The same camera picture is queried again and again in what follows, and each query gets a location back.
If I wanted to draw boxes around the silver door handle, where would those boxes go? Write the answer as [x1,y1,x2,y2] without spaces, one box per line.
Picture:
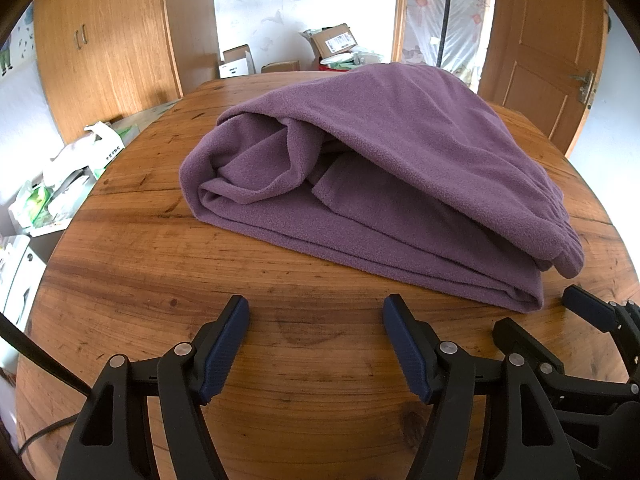
[569,70,597,105]

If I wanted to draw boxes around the wooden framed glass door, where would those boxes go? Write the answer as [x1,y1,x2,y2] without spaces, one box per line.
[391,0,496,86]

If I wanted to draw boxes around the wooden wardrobe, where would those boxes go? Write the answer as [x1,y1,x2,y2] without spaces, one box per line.
[31,0,221,146]

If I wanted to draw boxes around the white plastic bag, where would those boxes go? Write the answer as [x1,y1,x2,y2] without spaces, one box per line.
[42,142,96,191]

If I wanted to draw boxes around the purple fleece pants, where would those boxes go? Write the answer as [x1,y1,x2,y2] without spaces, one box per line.
[179,62,586,315]

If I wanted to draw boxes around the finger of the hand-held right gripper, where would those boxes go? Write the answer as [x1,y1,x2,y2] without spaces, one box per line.
[562,284,640,376]
[492,317,640,402]

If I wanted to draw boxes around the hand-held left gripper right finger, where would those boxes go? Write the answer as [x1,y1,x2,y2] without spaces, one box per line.
[383,294,576,480]

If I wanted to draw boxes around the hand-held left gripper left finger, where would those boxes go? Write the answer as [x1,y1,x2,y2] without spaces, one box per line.
[56,295,250,480]

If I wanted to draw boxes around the closed brown cardboard box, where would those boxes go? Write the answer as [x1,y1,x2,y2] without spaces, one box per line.
[260,60,301,75]

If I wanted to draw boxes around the green patterned mat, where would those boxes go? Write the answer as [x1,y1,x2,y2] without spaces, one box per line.
[115,100,181,143]

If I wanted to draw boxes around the open brown cardboard box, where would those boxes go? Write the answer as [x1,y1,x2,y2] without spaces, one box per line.
[300,22,360,61]

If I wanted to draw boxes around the pile of white green packets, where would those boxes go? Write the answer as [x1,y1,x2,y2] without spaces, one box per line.
[327,45,386,72]

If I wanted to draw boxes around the white cardboard box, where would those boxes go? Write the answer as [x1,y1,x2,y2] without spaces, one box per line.
[218,45,257,79]

